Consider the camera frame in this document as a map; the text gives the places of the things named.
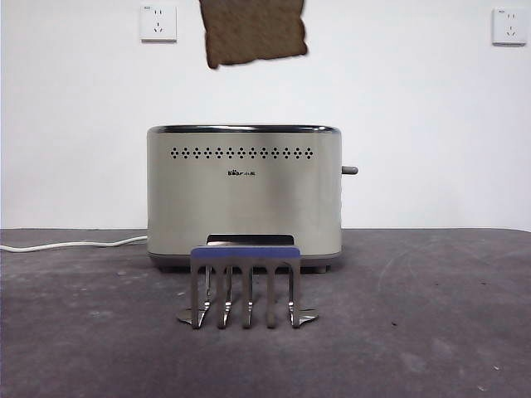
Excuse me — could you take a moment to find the seeded brown bread slice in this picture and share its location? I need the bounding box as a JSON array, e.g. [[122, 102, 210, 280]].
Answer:
[[197, 0, 309, 70]]

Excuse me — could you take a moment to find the stainless steel toaster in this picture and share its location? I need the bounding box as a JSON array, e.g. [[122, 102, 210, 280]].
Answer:
[[146, 124, 344, 274]]

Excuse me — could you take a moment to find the metal toast rack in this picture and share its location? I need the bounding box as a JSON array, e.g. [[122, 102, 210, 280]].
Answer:
[[175, 244, 320, 331]]

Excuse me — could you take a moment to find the white wall socket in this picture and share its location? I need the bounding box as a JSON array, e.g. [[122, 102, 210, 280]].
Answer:
[[491, 7, 531, 47], [139, 4, 178, 44]]

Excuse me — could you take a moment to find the white power cord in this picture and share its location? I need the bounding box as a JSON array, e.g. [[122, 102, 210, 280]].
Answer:
[[0, 235, 149, 253]]

